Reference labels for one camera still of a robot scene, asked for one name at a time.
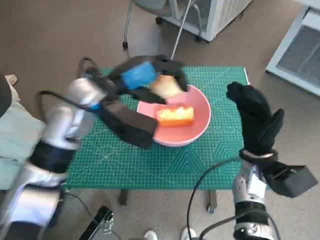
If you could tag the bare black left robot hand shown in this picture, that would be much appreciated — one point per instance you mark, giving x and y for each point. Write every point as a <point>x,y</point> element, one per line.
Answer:
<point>137,75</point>

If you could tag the black metal bracket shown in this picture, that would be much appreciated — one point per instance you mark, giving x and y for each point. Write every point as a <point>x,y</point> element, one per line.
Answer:
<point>100,221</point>

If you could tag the person's white shoe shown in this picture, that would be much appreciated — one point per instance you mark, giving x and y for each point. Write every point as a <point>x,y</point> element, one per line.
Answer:
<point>187,233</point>
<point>150,235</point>

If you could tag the person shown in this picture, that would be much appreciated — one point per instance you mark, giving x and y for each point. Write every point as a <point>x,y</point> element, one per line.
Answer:
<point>15,140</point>

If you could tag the grey chair with metal legs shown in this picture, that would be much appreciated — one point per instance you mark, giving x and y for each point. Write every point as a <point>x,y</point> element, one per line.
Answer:
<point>150,3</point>

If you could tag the round toy bread bun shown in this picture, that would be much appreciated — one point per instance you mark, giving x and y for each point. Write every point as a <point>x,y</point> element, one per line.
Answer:
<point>166,86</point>

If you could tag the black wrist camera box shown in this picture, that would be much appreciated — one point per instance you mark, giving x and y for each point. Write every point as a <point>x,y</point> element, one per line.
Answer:
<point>291,180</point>
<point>127,125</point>

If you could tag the pink bowl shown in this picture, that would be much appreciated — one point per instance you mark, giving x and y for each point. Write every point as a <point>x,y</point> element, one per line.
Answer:
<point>185,135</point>

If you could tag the dark rounded object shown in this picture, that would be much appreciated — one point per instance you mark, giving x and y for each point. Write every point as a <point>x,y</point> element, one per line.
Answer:
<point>5,95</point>

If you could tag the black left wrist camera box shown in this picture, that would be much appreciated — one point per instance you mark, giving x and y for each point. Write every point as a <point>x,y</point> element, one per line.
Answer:
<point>127,125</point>

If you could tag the black table leg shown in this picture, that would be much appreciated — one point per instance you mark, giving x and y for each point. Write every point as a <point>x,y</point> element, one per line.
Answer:
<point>212,200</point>
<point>123,196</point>

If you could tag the green cutting mat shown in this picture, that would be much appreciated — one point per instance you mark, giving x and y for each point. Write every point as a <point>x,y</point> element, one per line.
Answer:
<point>140,165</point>

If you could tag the oblong toy bread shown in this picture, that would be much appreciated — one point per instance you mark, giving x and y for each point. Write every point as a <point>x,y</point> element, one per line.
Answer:
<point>176,116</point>

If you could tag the white cabinet with grille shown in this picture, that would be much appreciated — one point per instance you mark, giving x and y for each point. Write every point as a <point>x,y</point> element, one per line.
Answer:
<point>300,55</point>

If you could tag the white cabinet with casters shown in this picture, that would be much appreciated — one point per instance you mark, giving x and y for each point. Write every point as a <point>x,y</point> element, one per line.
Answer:
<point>222,17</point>

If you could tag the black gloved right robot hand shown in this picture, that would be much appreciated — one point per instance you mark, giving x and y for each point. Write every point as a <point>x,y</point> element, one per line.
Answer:
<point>256,117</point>

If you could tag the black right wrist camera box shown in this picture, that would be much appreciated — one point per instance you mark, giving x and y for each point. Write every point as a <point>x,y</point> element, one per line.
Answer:
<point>291,180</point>

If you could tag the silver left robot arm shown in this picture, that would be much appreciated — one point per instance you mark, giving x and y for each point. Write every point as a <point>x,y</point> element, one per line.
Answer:
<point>62,125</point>

